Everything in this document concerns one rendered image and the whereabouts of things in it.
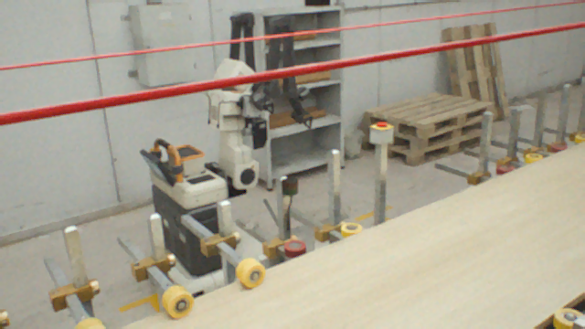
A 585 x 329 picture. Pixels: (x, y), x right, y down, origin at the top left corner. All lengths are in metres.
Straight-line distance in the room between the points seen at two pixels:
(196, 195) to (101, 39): 1.91
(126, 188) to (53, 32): 1.35
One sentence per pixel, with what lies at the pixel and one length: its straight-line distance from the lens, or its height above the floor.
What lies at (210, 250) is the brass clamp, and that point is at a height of 0.94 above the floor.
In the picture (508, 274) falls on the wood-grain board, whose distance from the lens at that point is 1.84.
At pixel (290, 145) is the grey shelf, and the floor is 0.21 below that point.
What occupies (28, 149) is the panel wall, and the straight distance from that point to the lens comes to 4.31.
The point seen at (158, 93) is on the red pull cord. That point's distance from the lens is 0.40.
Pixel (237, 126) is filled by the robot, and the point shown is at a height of 1.03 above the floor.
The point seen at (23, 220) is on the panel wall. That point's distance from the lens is 4.47.
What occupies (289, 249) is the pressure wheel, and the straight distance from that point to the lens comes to 1.88.
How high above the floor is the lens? 1.82
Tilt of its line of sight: 20 degrees down
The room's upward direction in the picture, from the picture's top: 2 degrees counter-clockwise
